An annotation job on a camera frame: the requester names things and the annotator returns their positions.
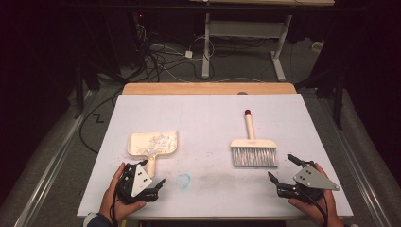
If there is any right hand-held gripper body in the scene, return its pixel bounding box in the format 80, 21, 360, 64
275, 160, 341, 203

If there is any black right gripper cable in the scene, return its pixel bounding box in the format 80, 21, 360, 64
297, 188, 331, 227

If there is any person's left hand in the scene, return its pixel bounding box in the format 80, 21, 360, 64
98, 162, 148, 223

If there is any pile of white paper scraps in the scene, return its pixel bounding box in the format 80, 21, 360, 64
136, 132, 178, 156

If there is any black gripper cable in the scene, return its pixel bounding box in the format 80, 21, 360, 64
108, 171, 129, 227
297, 188, 331, 227

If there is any silver floor rail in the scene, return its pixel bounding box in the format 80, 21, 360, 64
12, 89, 94, 227
325, 100, 393, 227

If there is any white table cover sheet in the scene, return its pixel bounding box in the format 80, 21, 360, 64
77, 93, 355, 219

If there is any person's right hand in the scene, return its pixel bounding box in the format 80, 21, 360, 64
288, 162, 345, 227

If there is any cream brush with red-tipped handle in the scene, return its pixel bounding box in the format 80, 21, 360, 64
229, 108, 280, 168

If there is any wooden table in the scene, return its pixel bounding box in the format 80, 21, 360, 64
119, 81, 344, 221

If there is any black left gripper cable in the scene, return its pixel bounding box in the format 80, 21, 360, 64
108, 171, 129, 227

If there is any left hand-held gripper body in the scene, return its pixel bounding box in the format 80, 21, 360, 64
115, 162, 159, 204

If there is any small white box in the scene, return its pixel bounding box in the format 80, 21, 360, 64
310, 40, 325, 53

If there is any white-framed desk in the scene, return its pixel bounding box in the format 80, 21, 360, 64
188, 0, 336, 82

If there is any tangle of black floor cables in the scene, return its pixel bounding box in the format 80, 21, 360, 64
121, 23, 217, 83

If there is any cream plastic dustpan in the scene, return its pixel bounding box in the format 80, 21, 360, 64
126, 130, 179, 180

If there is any long black floor cable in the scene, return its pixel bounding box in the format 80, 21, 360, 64
78, 89, 125, 155

